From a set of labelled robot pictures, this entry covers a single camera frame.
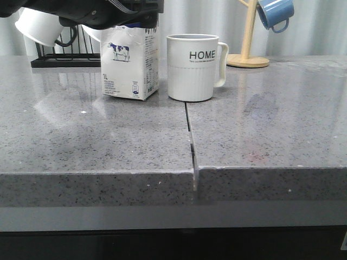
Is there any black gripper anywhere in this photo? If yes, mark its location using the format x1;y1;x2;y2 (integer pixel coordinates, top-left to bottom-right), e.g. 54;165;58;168
1;0;164;30

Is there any black wire mug rack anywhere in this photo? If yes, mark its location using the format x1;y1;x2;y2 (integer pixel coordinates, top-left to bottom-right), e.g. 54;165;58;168
30;25;101;68

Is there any blue enamel mug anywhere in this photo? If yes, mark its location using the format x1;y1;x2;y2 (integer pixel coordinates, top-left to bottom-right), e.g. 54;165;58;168
257;0;294;34

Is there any white mug black handle left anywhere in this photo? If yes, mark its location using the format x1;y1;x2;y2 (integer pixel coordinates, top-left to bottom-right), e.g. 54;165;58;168
15;8;77;47

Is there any wooden mug tree stand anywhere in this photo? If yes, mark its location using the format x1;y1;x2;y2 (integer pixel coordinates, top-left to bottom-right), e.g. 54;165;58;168
227;0;269;68

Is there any white mug black handle right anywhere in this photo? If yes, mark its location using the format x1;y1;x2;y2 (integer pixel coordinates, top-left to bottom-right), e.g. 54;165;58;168
82;25;101;42

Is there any white HOME mug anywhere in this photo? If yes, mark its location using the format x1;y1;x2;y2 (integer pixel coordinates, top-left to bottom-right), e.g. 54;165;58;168
166;34;229;102

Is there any white mug black handle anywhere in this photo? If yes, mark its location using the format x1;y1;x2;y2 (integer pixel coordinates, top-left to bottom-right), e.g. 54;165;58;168
15;8;77;47
82;25;101;42

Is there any white milk carton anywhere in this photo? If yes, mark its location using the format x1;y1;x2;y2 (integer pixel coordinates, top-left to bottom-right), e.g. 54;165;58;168
101;24;159;101

